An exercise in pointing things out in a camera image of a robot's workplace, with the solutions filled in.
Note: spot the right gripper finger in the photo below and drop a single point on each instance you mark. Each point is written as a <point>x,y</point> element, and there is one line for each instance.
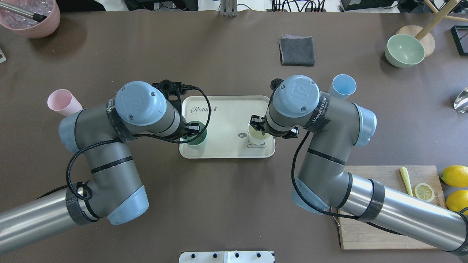
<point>257,123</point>

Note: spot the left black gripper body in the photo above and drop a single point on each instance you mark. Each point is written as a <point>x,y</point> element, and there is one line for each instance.
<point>192,128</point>

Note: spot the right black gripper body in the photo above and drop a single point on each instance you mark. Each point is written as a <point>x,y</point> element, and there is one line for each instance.
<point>255,121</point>

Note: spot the pale yellow cup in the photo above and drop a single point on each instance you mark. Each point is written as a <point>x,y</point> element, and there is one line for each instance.
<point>256,137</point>

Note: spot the mint green cup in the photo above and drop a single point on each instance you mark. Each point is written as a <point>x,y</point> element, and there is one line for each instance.
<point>199,139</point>

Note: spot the light blue cup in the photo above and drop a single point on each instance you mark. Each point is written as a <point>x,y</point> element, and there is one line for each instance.
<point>342,86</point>

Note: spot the pink cup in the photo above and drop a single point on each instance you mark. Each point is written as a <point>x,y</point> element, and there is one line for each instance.
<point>64,102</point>

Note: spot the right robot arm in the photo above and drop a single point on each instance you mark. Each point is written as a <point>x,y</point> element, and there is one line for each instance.
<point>323,181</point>

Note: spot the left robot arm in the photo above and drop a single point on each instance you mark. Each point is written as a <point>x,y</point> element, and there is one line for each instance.
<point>101,178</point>

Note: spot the cream rabbit print tray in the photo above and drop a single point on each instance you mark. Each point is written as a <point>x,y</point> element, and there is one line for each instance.
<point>227,131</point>

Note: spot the grey folded cloth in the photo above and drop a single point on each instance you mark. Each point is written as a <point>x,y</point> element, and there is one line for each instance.
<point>296,50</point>

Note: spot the yellow plastic knife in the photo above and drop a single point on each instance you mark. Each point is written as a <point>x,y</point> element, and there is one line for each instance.
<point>406,180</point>

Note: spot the wooden cutting board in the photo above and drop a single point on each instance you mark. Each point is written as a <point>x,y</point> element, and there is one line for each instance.
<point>417,224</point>

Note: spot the green bowl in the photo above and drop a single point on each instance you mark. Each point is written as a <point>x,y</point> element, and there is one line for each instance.
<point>404,51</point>

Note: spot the lemon slice near blade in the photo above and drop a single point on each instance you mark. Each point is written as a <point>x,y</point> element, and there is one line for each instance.
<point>424,192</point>

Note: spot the wooden cup stand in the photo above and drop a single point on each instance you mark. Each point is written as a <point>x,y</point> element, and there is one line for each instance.
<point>423,34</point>

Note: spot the whole lemon upper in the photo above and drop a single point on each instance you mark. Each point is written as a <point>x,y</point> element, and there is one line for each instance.
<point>455,176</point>

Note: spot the whole lemon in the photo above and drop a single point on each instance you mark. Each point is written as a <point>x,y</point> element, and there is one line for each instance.
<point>458,201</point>
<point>455,176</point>

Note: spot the silver metal scoop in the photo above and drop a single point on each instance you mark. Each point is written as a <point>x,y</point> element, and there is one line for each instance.
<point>460,104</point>

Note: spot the whole lemon lower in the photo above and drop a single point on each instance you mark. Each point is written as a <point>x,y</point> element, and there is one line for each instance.
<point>458,201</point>

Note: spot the metal ice scoop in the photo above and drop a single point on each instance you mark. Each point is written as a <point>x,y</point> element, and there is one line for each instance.
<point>22,12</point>

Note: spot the pink ice bowl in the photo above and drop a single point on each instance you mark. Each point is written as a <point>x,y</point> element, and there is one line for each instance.
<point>30,28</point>

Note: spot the aluminium frame post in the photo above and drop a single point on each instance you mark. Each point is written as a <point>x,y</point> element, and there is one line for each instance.
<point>228,8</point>

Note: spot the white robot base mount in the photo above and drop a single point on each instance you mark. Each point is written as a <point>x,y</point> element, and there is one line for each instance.
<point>260,256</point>

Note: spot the black picture frame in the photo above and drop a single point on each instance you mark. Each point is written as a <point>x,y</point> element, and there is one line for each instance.
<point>459,34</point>

